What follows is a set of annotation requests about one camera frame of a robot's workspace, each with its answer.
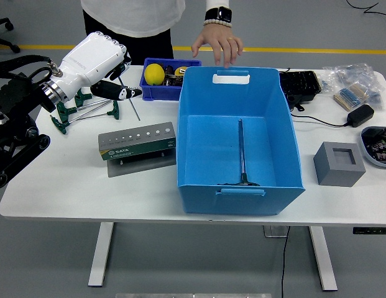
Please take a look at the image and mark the person's left hand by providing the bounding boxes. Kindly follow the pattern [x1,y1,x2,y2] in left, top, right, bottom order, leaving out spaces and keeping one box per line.
[191,26,245,68]

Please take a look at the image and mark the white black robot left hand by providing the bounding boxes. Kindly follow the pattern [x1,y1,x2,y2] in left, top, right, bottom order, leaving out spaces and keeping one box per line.
[51,30,143,102]

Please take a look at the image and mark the thin green T-handle hex key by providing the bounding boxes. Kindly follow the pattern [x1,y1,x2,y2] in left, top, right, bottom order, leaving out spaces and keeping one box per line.
[117,76,142,121]

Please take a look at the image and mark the green grey hex key stand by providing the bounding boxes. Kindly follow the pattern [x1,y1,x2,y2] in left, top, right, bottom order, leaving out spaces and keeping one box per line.
[98,121,177,178]

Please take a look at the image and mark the large blue plastic box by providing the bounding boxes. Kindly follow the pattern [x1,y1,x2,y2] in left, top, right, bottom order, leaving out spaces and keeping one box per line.
[176,66,306,215]

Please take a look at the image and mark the large green T-handle hex key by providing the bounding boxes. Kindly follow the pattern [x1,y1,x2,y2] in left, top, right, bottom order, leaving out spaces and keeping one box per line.
[217,118,262,187]

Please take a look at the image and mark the grey foam cube box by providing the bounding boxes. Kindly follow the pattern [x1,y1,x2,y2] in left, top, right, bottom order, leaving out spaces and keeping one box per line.
[313,141,367,187]

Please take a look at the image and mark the black wristwatch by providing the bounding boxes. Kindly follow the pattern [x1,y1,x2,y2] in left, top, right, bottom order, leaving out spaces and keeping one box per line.
[204,6,233,22]

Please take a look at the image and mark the person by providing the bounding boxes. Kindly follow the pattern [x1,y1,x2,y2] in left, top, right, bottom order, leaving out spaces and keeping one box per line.
[80,0,245,69]

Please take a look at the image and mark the black metal parts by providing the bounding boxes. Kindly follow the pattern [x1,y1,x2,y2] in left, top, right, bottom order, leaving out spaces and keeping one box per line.
[163,76,184,87]

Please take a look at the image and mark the yellow ball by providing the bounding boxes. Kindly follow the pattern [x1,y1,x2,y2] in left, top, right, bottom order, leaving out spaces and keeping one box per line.
[144,63,166,86]

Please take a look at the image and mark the small blue parts bin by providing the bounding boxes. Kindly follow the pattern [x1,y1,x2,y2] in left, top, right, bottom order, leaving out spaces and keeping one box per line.
[139,58,203,102]

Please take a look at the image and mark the black office chair base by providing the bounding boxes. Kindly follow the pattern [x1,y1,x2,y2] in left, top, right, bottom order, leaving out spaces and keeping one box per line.
[0,17,21,54]

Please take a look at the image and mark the black component tray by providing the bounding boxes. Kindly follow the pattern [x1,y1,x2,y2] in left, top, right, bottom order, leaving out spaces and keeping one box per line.
[278,70,323,112]

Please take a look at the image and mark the clear plastic parts bags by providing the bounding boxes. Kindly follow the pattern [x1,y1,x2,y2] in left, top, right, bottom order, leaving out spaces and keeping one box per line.
[321,63,385,111]

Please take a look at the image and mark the resistor tape bundle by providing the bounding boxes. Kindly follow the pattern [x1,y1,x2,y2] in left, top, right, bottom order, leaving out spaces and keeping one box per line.
[333,83,370,111]

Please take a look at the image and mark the black power adapter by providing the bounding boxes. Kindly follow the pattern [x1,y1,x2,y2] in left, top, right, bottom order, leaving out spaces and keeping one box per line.
[346,104,375,128]

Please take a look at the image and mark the grey-blue oval tray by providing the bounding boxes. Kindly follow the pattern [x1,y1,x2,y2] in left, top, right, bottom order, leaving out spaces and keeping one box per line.
[360,126,386,169]

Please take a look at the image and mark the electronic components pile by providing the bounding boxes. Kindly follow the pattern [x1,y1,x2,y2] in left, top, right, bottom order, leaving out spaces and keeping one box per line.
[365,127,386,164]

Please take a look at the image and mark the white table leg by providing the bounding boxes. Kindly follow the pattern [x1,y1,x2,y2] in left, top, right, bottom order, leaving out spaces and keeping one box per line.
[308,225,339,292]
[88,222,114,287]

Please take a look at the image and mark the black table control panel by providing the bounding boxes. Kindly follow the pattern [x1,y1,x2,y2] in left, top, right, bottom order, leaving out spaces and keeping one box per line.
[352,227,386,235]

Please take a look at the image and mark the white bead bracelet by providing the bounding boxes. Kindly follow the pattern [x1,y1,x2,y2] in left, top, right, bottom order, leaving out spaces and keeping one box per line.
[202,19,232,29]

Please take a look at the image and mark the black adapter cord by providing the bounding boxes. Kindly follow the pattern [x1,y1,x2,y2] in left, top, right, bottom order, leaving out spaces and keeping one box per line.
[292,115,351,127]

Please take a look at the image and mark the thin black floor cable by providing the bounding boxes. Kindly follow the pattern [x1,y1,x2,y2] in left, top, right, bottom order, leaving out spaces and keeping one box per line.
[346,0,386,19]

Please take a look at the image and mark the grey bracket under table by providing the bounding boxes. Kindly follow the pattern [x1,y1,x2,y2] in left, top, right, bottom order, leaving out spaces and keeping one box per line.
[263,225,290,238]

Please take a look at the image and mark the black floor power cable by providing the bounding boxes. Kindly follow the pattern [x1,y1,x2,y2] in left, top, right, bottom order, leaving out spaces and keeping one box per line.
[280,225,292,298]

